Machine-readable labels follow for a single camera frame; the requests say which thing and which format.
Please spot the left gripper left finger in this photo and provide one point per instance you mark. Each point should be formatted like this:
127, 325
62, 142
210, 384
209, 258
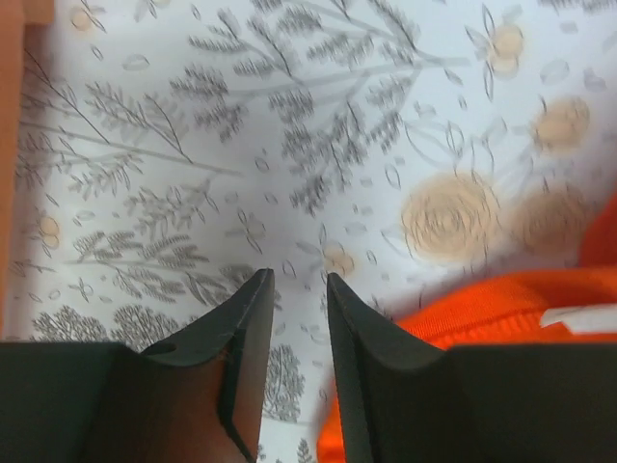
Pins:
195, 396

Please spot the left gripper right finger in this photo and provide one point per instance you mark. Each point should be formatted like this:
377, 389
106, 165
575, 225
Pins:
401, 399

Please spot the orange t-shirt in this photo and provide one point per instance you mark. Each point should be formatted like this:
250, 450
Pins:
570, 305

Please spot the floral patterned table mat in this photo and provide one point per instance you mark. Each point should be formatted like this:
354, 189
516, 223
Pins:
168, 149

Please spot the orange plastic basket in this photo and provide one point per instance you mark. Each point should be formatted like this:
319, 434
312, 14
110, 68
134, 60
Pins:
16, 16

